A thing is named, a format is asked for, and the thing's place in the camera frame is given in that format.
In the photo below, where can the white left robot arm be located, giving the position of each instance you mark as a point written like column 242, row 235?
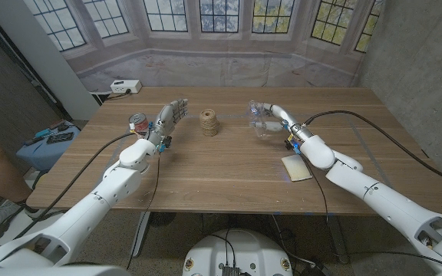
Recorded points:
column 90, row 209

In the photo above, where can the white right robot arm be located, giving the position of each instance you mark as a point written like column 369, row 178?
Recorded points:
column 390, row 203

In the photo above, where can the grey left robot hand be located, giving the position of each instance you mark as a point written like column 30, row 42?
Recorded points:
column 165, row 120

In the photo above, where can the yellow sticky note pad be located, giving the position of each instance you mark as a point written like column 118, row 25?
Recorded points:
column 296, row 168

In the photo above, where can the black round fan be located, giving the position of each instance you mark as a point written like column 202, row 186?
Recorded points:
column 163, row 218

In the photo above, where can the blue stool with tools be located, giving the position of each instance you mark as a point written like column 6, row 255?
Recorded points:
column 40, row 153

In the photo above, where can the jute twine spool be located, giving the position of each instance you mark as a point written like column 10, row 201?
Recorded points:
column 209, row 123

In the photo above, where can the tin can red label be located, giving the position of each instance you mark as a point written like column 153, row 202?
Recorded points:
column 139, row 123

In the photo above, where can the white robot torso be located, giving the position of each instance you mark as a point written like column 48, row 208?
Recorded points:
column 238, row 251

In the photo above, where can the white wall panel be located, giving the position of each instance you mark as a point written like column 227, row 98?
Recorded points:
column 48, row 61

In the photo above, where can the white power strip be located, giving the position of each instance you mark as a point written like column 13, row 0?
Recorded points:
column 125, row 86

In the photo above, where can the black flat device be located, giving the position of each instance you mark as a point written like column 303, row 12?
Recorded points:
column 60, row 138

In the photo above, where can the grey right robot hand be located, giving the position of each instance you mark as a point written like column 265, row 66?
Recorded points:
column 288, row 120

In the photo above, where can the printed bay window backdrop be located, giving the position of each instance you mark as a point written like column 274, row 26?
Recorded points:
column 221, row 65

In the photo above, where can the grey table leg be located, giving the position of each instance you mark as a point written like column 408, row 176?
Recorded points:
column 140, row 234
column 337, row 239

